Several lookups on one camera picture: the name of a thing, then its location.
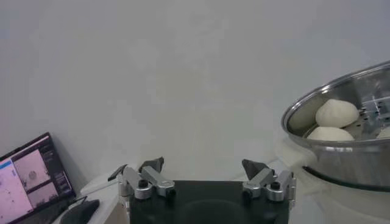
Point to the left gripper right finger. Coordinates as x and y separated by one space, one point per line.
259 179

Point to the black computer mouse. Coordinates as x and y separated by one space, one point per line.
80 213

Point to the white side table with laptop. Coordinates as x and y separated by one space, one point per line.
109 204

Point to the white steamed baozi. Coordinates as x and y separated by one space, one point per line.
330 134
336 113

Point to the black phone with white rim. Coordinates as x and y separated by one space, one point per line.
115 174

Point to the stainless steel steamer basket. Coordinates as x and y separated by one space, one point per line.
341 164

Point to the cream electric cooker base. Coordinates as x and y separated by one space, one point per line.
341 207

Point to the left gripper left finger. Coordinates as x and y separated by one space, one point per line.
157 181

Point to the computer monitor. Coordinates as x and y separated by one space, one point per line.
30 179

